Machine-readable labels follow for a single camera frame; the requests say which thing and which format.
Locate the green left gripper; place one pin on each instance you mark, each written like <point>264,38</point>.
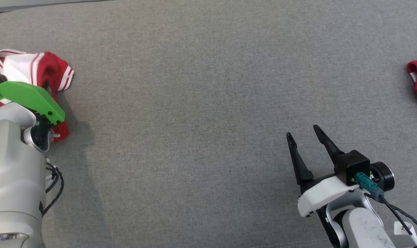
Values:
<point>26,94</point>

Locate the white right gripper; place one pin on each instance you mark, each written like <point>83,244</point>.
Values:
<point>322,194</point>

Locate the red jersey with white trim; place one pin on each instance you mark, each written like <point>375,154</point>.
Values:
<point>53,66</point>

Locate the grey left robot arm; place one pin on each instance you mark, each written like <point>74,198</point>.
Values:
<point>12,172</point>

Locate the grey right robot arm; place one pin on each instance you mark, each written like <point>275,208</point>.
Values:
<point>363,227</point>

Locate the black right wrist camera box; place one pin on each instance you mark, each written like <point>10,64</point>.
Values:
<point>351,165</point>

